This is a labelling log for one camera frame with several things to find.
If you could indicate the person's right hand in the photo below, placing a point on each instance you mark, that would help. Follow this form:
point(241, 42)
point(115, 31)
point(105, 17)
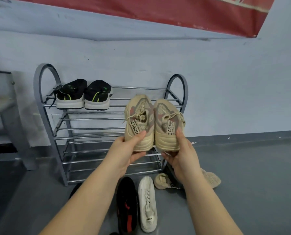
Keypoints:
point(184, 156)

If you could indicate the person's left hand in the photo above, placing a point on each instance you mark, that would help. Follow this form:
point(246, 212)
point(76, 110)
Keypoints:
point(122, 154)

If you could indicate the black white patterned sneaker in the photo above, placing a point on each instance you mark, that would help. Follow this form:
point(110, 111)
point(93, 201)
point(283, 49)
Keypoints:
point(74, 189)
point(172, 176)

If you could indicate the black sneaker red stripe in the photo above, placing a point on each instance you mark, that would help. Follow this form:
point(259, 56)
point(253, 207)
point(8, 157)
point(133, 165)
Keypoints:
point(125, 205)

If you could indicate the white mesh sneaker black label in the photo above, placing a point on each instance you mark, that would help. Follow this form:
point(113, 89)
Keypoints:
point(147, 205)

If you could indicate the grey metal shoe rack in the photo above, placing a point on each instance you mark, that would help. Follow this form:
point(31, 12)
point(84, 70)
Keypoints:
point(37, 95)

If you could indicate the person's right forearm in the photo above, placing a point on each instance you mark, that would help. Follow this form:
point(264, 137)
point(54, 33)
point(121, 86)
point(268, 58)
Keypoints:
point(209, 210)

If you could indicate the person's left forearm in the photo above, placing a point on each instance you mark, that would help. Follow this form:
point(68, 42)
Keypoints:
point(86, 205)

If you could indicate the grey metal bench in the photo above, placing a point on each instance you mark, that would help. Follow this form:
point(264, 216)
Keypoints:
point(8, 107)

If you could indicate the white wall socket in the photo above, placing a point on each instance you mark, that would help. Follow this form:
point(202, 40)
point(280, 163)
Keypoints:
point(37, 121)

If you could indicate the red wall banner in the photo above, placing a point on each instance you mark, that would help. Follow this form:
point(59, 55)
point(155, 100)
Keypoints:
point(160, 12)

